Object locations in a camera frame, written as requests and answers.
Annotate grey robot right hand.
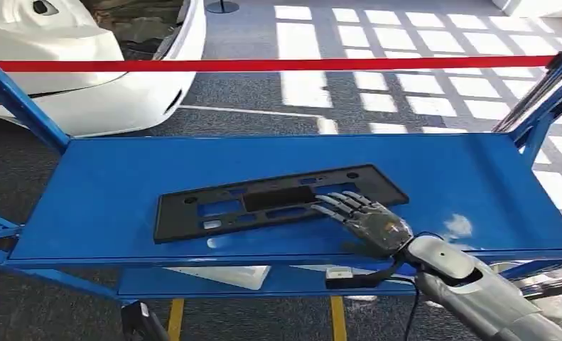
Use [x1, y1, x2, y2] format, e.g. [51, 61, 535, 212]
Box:
[310, 190, 414, 258]

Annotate black plastic plate frame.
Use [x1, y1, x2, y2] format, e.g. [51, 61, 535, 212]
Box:
[153, 163, 410, 244]

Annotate white plastic panel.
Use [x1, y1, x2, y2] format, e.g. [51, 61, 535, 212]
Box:
[290, 264, 380, 279]
[164, 265, 273, 292]

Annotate yellow floor tape strip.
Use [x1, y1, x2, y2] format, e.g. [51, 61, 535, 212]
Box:
[329, 296, 348, 341]
[166, 298, 186, 341]

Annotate chrome metal tubes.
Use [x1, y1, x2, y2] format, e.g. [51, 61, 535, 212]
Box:
[495, 261, 562, 303]

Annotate red barrier tape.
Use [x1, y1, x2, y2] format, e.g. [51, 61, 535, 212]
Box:
[0, 55, 562, 75]

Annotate blue metal cart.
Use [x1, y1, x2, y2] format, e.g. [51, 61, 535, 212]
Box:
[0, 49, 562, 315]

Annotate white car body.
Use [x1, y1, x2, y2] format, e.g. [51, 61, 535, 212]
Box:
[0, 0, 207, 138]

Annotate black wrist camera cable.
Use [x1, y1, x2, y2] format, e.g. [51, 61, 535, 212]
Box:
[353, 230, 446, 341]

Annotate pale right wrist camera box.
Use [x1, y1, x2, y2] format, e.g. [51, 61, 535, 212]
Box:
[325, 266, 357, 290]

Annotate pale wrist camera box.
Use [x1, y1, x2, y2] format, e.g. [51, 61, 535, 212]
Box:
[325, 266, 357, 290]
[119, 301, 170, 341]

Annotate chrome barrier post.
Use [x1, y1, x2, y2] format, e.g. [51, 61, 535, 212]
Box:
[491, 45, 562, 134]

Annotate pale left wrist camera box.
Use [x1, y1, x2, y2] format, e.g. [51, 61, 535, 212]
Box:
[119, 301, 170, 341]

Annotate black round post base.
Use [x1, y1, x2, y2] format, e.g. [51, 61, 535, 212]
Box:
[205, 0, 241, 14]

